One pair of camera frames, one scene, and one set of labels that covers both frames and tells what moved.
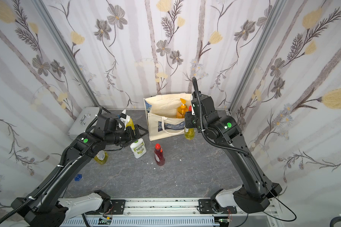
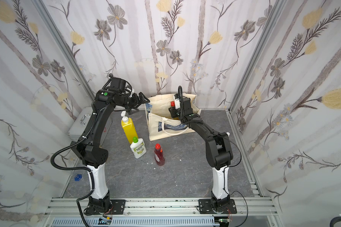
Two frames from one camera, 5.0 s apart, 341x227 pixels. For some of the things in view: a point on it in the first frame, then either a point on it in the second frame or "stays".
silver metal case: x=88 y=115 stays
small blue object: x=78 y=177 stays
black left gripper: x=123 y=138 to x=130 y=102
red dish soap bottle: x=158 y=155 stays
